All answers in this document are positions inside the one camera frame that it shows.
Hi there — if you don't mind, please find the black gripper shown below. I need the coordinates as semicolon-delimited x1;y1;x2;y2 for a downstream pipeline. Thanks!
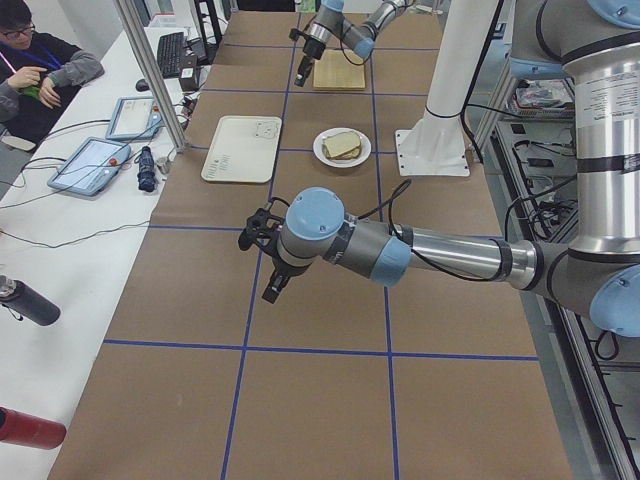
294;38;325;87
262;249;308;304

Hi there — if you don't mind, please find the white bread slice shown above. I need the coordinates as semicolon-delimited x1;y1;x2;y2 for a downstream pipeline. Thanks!
322;130;361;152

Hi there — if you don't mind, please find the white round plate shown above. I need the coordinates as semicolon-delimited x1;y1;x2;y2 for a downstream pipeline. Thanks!
313;127;372;168

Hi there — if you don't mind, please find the bread slice under egg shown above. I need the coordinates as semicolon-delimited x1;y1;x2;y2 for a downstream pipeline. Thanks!
322;146;362;161

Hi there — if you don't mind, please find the wooden cutting board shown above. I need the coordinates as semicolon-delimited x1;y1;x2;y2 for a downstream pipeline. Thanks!
313;49;366;91

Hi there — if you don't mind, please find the cream bear serving tray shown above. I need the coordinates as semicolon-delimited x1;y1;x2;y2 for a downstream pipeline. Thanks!
201;115;282;184

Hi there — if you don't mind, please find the small black box on desk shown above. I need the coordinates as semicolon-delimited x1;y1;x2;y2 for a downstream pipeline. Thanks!
179;66;201;92

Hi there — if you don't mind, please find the black keyboard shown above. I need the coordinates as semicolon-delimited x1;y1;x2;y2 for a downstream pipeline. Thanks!
156;32;185;78

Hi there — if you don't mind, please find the folded blue umbrella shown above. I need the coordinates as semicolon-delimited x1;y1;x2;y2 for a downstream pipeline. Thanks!
137;146;156;193

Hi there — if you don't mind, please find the small silver cup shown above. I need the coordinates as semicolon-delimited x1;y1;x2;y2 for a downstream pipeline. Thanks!
156;157;171;175

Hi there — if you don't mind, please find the black computer mouse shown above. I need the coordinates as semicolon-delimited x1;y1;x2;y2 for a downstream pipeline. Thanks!
135;79;149;92

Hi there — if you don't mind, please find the far teach pendant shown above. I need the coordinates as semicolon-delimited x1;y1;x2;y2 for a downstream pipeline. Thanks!
105;97;163;141

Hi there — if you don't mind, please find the teach pendant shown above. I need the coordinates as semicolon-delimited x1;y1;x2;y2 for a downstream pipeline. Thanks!
47;137;131;197
105;97;163;141

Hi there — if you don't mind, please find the near teach pendant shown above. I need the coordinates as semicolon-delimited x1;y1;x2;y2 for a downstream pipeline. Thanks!
47;137;131;197

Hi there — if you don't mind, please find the black bottle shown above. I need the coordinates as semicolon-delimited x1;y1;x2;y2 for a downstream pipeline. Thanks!
1;275;61;326

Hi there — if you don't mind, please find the seated person in black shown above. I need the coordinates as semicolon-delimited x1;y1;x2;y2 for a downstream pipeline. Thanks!
1;0;104;145

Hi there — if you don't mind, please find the red bottle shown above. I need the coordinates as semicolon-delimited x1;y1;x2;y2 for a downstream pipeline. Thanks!
1;407;67;450

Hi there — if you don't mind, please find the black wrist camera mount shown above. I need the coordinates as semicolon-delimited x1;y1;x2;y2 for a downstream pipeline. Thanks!
289;28;308;42
238;197;289;257

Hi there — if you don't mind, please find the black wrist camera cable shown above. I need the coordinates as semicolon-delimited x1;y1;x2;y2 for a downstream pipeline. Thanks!
337;19;369;66

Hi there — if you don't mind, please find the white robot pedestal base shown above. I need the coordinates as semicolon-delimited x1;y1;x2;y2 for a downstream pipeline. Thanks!
396;0;502;177

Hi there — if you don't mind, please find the aluminium frame post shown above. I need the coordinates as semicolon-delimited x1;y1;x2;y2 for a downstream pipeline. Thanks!
114;0;187;153

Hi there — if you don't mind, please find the aluminium side frame rail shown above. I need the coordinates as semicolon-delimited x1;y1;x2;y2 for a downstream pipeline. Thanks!
479;44;639;479

